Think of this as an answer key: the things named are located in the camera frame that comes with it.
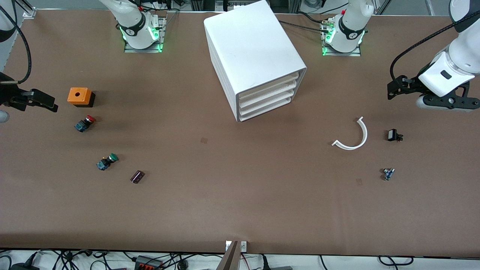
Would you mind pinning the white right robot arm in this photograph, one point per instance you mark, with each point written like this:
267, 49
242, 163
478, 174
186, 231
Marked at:
137, 33

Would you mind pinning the red push button switch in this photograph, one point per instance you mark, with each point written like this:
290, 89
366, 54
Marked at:
83, 124

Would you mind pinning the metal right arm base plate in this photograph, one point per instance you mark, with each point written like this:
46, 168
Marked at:
159, 37

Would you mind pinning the small black switch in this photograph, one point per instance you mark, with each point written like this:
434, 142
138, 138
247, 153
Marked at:
392, 135

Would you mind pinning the small blue electronic component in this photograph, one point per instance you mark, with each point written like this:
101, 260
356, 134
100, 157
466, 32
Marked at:
388, 174

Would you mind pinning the orange box with hole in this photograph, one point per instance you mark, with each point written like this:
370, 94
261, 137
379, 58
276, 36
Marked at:
84, 96

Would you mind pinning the dark purple cylindrical capacitor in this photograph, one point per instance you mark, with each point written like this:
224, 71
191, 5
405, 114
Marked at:
137, 177

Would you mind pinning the aluminium frame post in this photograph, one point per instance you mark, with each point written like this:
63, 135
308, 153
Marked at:
28, 11

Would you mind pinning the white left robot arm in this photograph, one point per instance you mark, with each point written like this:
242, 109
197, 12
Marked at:
350, 33

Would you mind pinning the brown camera stand pole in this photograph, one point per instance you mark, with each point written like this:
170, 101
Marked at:
229, 260

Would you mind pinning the white curved plastic strip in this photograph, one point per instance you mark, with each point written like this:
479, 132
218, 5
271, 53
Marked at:
364, 135

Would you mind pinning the black red power strip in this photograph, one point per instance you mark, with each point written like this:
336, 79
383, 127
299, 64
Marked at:
148, 262

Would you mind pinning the green push button switch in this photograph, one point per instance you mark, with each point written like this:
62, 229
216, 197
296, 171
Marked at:
105, 163

